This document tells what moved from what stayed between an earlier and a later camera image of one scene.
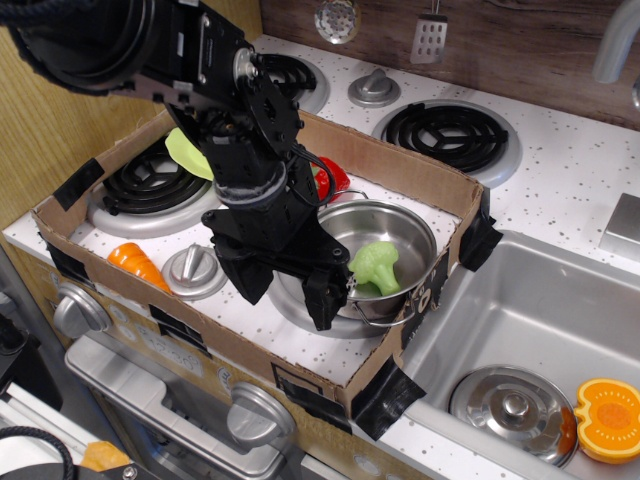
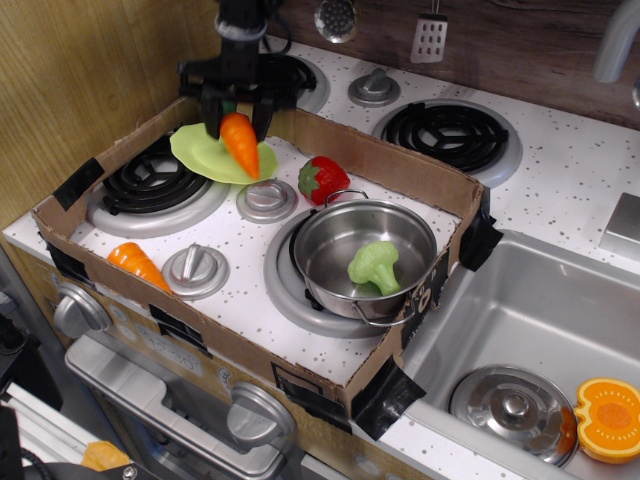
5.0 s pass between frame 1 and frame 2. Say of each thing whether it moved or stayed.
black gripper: moved
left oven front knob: stayed
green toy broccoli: stayed
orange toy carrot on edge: stayed
